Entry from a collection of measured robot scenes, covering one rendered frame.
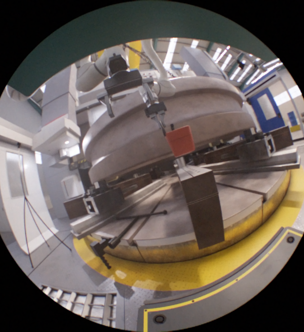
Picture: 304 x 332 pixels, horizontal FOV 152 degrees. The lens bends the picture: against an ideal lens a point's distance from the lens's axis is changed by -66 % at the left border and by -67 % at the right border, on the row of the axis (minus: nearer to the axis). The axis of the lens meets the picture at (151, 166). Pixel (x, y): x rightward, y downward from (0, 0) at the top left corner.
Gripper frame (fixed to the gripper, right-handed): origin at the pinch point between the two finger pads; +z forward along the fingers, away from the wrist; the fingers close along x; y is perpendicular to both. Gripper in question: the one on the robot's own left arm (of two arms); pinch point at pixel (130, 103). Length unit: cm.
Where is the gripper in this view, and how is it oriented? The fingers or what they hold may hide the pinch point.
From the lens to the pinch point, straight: 38.1
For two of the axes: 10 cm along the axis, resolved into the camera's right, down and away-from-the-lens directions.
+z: 3.2, 9.5, -0.2
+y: -0.2, 0.3, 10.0
